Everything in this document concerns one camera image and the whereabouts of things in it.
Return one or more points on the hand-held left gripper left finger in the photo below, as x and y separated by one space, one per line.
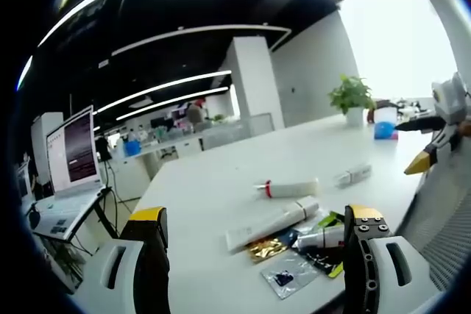
121 270

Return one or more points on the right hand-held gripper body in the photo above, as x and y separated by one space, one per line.
449 102

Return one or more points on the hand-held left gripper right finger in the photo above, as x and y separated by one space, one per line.
382 266

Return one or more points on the white skincare tube red label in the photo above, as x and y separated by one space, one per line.
320 238

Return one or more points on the small white skincare tube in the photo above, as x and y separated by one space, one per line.
352 175

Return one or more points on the long white skincare tube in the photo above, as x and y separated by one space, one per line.
270 224

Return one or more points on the blue round object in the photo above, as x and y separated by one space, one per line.
385 125

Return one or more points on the black folding laptop stand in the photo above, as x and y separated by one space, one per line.
77 244

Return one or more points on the black and green sachet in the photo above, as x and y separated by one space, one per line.
325 251

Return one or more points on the potted green plant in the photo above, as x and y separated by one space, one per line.
351 99

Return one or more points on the grey mesh office chair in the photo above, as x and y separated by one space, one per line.
447 229

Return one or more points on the clear sachet with blue print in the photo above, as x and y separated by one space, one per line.
290 277

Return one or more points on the open white laptop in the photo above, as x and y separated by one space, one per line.
73 167

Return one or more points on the gold foil sachet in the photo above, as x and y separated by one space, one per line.
266 249

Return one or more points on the blue bin on far desk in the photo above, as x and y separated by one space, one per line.
132 146

